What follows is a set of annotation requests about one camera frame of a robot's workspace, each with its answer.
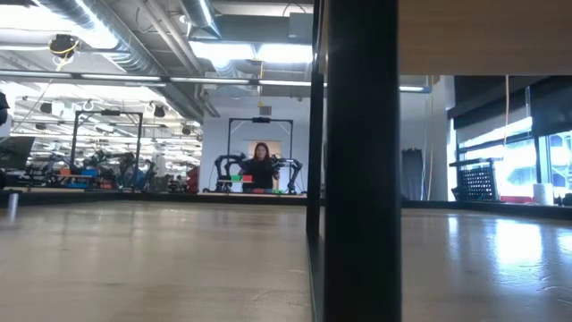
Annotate grey metal post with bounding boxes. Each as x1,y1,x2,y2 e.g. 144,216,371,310
5,191,21,224

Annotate white paper roll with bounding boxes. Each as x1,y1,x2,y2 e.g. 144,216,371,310
532,182,556,208

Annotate dark grey curtain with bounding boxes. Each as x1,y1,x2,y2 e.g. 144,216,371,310
400,148,425,202

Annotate black background gantry frame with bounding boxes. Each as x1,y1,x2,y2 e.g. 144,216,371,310
225,116,295,194
68,109,145,176

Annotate dark window roller blind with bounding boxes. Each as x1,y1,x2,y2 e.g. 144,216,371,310
448,74,572,139

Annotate red cabinet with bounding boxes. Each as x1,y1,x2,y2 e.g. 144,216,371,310
185,165,201,195

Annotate grey hanging outlet box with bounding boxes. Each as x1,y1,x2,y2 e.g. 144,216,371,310
257,57,273,118

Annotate black yellow ceiling cord reel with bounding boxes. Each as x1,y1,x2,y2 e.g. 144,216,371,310
47,33,81,60

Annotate person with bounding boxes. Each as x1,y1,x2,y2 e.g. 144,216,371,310
242,141,282,192

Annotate black perforated metal rack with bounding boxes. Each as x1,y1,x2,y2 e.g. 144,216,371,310
448,157,505,202

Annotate long ceiling light bar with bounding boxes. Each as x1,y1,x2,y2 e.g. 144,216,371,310
0,70,433,94

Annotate small silver ventilation duct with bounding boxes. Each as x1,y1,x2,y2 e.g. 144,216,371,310
178,0,223,39

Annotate large silver ventilation duct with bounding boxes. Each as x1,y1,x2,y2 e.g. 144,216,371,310
33,0,211,123

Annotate dark monitor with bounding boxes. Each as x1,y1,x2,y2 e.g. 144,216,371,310
0,135,37,172

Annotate yellow hanging cord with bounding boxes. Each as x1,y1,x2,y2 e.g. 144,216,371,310
503,74,511,200

